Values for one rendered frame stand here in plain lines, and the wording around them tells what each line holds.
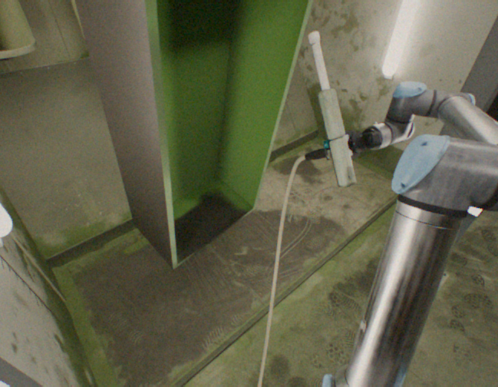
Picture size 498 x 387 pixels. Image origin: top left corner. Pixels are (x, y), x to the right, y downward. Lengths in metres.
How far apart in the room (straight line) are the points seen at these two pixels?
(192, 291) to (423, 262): 1.51
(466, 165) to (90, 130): 2.08
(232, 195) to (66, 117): 1.20
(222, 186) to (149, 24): 1.27
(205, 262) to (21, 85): 1.57
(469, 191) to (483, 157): 0.06
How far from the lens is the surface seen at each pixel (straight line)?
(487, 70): 2.55
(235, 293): 1.88
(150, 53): 0.73
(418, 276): 0.62
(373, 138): 1.00
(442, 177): 0.58
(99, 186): 2.22
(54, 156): 2.22
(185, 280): 1.96
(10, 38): 1.93
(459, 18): 2.58
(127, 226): 2.28
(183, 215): 1.68
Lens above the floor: 1.67
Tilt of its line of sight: 41 degrees down
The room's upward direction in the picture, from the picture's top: 1 degrees clockwise
